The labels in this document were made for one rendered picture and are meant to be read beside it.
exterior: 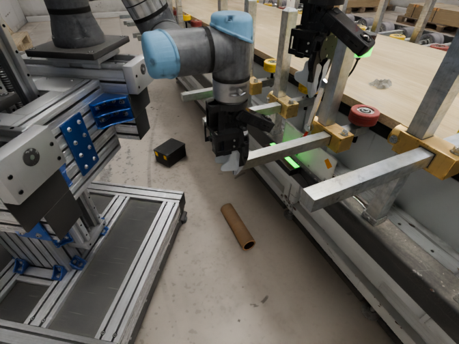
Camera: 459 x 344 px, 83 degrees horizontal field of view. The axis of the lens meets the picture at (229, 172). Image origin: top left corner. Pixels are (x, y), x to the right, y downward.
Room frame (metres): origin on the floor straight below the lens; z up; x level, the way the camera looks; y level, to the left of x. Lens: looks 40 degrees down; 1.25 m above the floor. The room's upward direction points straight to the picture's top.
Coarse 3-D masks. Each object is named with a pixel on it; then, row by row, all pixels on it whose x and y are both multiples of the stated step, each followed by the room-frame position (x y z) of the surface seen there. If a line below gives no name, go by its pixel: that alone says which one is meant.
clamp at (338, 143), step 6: (318, 126) 0.68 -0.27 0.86; (324, 126) 0.66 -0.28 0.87; (330, 126) 0.66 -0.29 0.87; (336, 126) 0.66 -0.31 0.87; (312, 132) 0.69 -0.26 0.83; (330, 132) 0.63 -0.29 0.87; (336, 132) 0.63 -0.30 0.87; (348, 132) 0.63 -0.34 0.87; (336, 138) 0.61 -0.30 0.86; (342, 138) 0.60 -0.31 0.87; (348, 138) 0.61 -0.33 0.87; (330, 144) 0.62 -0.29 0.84; (336, 144) 0.60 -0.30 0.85; (342, 144) 0.60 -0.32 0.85; (348, 144) 0.61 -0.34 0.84; (336, 150) 0.60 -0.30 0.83; (342, 150) 0.61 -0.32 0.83
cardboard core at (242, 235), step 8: (224, 208) 1.06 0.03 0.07; (232, 208) 1.06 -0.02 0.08; (224, 216) 1.03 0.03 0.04; (232, 216) 0.99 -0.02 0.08; (232, 224) 0.95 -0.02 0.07; (240, 224) 0.94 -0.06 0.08; (240, 232) 0.88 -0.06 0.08; (248, 232) 0.88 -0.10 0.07; (240, 240) 0.84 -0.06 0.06; (248, 240) 0.83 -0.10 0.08; (248, 248) 0.82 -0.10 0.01
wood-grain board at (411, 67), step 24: (192, 0) 3.16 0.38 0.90; (216, 0) 3.16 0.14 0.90; (240, 0) 3.16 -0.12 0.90; (264, 24) 1.96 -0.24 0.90; (264, 48) 1.37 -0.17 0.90; (384, 48) 1.37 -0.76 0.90; (408, 48) 1.37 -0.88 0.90; (432, 48) 1.37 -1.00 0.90; (360, 72) 1.03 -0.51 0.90; (384, 72) 1.03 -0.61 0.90; (408, 72) 1.03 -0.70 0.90; (432, 72) 1.03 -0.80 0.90; (360, 96) 0.80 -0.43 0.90; (384, 96) 0.80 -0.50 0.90; (408, 96) 0.80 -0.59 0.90; (456, 96) 0.80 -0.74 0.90; (384, 120) 0.67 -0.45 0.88; (408, 120) 0.64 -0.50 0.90; (456, 120) 0.64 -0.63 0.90
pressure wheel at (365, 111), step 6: (354, 108) 0.71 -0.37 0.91; (360, 108) 0.71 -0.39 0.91; (366, 108) 0.70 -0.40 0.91; (372, 108) 0.71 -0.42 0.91; (354, 114) 0.68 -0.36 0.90; (360, 114) 0.67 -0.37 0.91; (366, 114) 0.67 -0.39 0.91; (372, 114) 0.67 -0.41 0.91; (378, 114) 0.67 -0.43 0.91; (354, 120) 0.67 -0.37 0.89; (360, 120) 0.66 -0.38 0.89; (366, 120) 0.66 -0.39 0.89; (372, 120) 0.66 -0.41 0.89; (366, 126) 0.66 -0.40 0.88; (354, 138) 0.69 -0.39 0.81
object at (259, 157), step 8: (344, 128) 0.67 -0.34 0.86; (352, 128) 0.67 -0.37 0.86; (360, 128) 0.67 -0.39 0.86; (368, 128) 0.69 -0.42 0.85; (312, 136) 0.63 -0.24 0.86; (320, 136) 0.63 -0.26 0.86; (328, 136) 0.63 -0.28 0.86; (280, 144) 0.59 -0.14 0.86; (288, 144) 0.59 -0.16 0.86; (296, 144) 0.59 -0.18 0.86; (304, 144) 0.59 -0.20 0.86; (312, 144) 0.60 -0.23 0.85; (320, 144) 0.61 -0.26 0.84; (328, 144) 0.63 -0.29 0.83; (256, 152) 0.55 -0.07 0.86; (264, 152) 0.55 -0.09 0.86; (272, 152) 0.55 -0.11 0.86; (280, 152) 0.56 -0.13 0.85; (288, 152) 0.57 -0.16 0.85; (296, 152) 0.58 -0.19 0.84; (248, 160) 0.52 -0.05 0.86; (256, 160) 0.53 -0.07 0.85; (264, 160) 0.54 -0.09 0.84; (272, 160) 0.55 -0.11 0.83; (248, 168) 0.52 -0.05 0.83
